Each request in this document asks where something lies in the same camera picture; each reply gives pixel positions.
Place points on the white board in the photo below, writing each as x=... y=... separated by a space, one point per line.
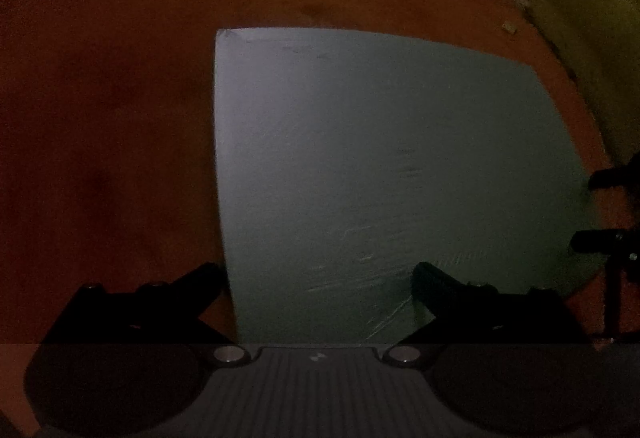
x=375 y=143

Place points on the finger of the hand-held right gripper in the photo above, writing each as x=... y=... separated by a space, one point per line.
x=612 y=178
x=597 y=241

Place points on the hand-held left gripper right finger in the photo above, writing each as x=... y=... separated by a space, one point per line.
x=431 y=283

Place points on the small pale scrap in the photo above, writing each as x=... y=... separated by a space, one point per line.
x=509 y=26

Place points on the orange cloth desktop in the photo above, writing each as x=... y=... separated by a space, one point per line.
x=100 y=118

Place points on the yellowish wooden cabinet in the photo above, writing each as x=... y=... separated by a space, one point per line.
x=590 y=18

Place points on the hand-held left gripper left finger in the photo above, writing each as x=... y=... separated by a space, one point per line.
x=200 y=280

